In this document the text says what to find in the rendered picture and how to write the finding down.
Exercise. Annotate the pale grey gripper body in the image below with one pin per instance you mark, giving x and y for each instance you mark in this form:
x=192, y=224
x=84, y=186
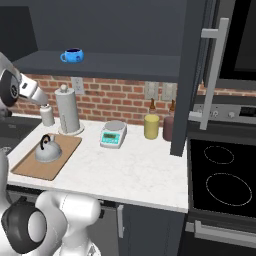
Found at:
x=39, y=97

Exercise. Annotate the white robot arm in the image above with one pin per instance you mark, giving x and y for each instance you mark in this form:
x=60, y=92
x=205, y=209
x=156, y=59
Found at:
x=68, y=216

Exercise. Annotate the blue mug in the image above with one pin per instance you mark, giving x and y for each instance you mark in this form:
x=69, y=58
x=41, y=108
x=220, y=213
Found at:
x=72, y=55

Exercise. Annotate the wooden tray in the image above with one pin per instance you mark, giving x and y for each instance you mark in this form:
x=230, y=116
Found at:
x=68, y=150

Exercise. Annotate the dark grey base cabinet door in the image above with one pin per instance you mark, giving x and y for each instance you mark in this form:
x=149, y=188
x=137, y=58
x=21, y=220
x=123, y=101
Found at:
x=153, y=233

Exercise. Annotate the grey white shaker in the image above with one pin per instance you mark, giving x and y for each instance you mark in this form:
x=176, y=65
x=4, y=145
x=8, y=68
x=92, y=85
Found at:
x=47, y=116

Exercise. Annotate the white paper towel holder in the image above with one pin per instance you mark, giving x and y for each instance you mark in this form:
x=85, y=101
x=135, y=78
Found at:
x=67, y=110

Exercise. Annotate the dark sink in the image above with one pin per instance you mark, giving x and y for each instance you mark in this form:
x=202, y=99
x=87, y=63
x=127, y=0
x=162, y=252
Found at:
x=16, y=131

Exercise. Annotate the white kitchen scale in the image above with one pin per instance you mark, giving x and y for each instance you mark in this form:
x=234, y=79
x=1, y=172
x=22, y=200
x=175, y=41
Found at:
x=113, y=133

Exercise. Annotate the yellow bottle with brown neck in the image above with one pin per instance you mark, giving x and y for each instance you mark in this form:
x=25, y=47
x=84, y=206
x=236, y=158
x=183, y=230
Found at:
x=151, y=127

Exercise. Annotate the dark red bottle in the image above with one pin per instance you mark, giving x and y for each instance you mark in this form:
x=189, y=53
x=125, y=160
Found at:
x=167, y=128

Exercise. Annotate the grey dishwasher front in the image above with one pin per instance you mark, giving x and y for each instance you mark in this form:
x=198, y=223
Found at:
x=108, y=233

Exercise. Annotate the black stove with hob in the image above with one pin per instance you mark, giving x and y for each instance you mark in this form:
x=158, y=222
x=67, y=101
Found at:
x=220, y=200

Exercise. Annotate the black microwave oven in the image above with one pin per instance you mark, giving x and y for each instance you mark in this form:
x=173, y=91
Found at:
x=243, y=40

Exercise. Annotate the white wall outlet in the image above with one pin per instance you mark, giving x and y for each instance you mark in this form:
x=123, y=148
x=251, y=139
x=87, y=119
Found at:
x=151, y=90
x=78, y=85
x=168, y=91

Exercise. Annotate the dark grey wall cabinet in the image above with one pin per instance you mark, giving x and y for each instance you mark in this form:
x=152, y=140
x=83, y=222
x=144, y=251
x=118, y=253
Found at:
x=116, y=36

